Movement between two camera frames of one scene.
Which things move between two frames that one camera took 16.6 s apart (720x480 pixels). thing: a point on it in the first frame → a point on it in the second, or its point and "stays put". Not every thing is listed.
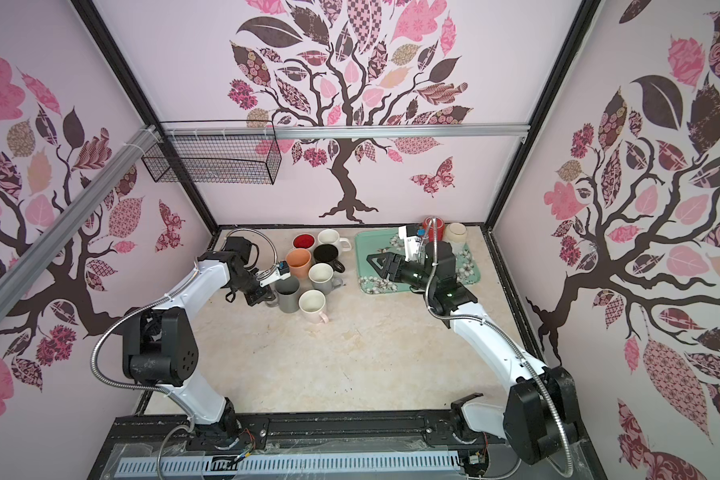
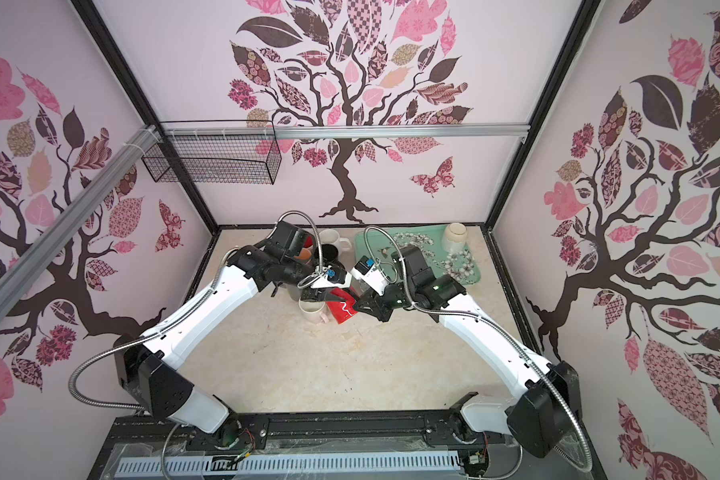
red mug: x=440 y=228 → x=342 y=309
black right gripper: x=393 y=262 → x=378 y=308
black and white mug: x=328 y=253 stays put
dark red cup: x=303 y=241 stays put
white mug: x=332 y=236 stays put
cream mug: x=456 y=235 stays put
